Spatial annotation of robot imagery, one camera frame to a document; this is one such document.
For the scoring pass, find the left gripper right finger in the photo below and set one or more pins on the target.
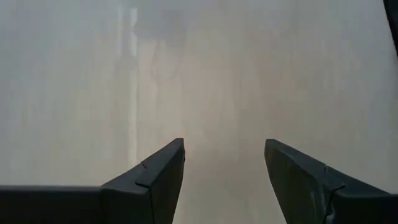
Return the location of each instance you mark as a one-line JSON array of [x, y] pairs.
[[311, 193]]

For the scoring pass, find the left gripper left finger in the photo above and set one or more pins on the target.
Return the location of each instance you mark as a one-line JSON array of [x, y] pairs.
[[140, 199]]

